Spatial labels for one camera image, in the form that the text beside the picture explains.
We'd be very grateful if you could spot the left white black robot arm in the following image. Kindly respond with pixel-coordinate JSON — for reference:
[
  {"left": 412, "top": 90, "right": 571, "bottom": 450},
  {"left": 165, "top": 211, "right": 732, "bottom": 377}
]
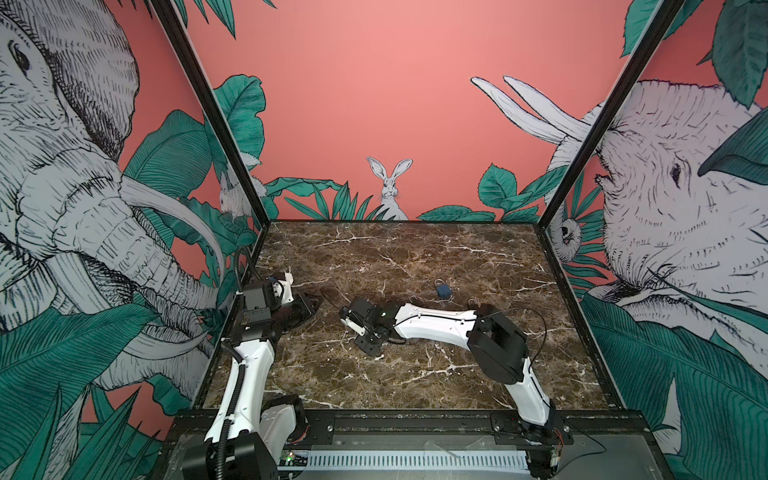
[{"left": 180, "top": 271, "right": 321, "bottom": 479}]

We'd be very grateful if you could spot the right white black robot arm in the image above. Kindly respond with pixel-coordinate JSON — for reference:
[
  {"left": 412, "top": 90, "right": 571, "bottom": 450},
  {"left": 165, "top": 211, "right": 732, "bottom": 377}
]
[{"left": 339, "top": 297, "right": 570, "bottom": 448}]

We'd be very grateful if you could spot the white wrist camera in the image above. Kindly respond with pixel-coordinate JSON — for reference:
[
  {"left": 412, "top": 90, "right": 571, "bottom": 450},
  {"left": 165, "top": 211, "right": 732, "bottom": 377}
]
[
  {"left": 341, "top": 317, "right": 366, "bottom": 335},
  {"left": 267, "top": 272, "right": 294, "bottom": 306}
]

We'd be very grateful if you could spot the blue padlock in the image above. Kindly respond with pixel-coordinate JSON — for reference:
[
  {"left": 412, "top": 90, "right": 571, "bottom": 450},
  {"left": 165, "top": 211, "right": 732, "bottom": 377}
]
[{"left": 435, "top": 280, "right": 453, "bottom": 300}]

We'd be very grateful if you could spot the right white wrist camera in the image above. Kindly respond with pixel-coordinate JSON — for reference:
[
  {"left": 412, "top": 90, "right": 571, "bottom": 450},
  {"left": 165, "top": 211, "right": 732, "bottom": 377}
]
[{"left": 341, "top": 317, "right": 366, "bottom": 335}]

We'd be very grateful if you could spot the black frame post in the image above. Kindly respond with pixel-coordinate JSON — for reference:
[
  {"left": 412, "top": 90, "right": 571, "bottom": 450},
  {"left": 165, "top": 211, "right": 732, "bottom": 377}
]
[
  {"left": 538, "top": 0, "right": 686, "bottom": 229},
  {"left": 148, "top": 0, "right": 271, "bottom": 229}
]

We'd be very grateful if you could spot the left black frame post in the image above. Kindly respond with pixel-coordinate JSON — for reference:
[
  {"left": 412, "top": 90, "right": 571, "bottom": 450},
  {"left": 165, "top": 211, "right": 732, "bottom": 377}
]
[{"left": 148, "top": 0, "right": 271, "bottom": 229}]

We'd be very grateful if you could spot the black front mounting rail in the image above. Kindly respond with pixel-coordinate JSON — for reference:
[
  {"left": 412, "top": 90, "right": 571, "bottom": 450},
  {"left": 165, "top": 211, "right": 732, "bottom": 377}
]
[{"left": 170, "top": 409, "right": 631, "bottom": 448}]

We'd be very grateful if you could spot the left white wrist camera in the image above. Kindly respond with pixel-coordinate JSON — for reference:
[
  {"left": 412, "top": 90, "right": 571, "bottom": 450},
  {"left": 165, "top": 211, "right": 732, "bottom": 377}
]
[{"left": 267, "top": 272, "right": 294, "bottom": 306}]

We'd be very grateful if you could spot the white slotted cable duct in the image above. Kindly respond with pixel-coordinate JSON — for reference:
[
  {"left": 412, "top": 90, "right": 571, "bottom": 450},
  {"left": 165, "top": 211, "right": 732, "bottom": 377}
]
[{"left": 278, "top": 451, "right": 529, "bottom": 473}]

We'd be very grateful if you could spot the right black frame post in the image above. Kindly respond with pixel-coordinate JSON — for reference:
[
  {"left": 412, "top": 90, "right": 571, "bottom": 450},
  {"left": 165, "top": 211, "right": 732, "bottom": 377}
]
[{"left": 538, "top": 0, "right": 686, "bottom": 229}]

